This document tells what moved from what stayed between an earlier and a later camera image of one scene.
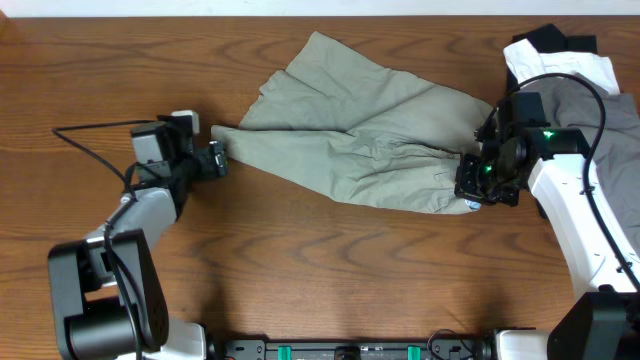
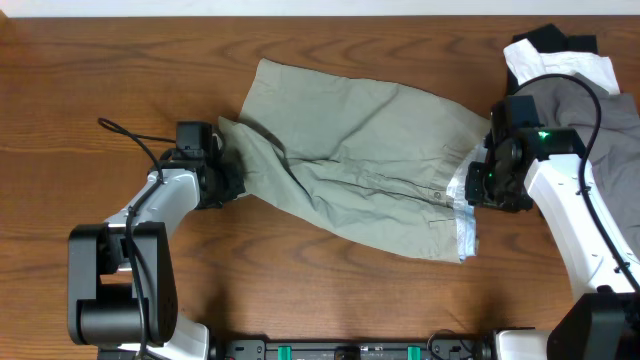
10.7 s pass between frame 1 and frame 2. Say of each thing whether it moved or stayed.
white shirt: stayed
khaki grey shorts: moved
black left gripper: moved
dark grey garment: stayed
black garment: stayed
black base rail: stayed
